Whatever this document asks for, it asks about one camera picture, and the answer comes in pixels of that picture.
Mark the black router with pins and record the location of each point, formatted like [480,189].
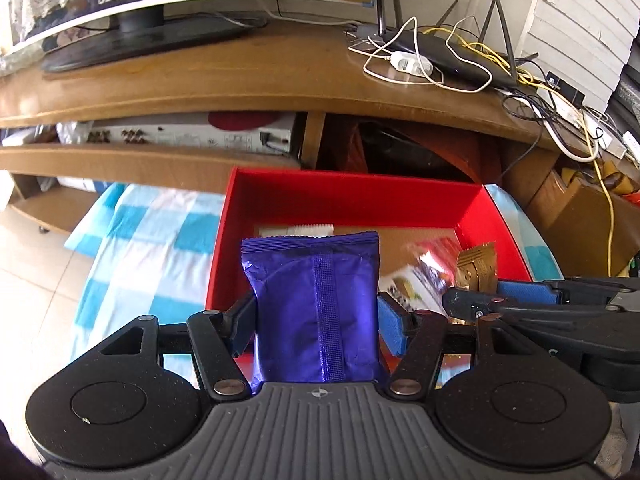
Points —
[450,60]

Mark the purple foil snack packet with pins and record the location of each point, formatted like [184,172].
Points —
[310,310]

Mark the dark red lid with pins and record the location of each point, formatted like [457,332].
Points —
[237,121]

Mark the long white power strip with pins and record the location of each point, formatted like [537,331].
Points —
[575,115]

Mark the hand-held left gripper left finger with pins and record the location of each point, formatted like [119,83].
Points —
[242,325]

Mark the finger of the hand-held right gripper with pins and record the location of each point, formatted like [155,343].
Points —
[525,291]
[465,304]

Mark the black power adapter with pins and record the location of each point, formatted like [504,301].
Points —
[565,90]

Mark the blue white checked tablecloth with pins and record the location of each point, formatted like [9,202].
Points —
[150,240]

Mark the wooden television cabinet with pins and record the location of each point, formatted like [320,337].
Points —
[225,85]

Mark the stack of white boards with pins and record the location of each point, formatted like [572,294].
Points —
[575,10]

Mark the silver audio receiver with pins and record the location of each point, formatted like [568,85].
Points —
[175,135]

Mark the white charger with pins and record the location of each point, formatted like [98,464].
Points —
[407,62]

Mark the short white power strip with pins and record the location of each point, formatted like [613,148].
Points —
[612,140]

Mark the gold snack packet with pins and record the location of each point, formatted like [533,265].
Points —
[477,265]

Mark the red cardboard box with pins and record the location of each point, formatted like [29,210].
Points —
[350,200]

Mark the white box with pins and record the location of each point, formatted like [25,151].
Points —
[80,183]

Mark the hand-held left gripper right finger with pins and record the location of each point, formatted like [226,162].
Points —
[392,327]

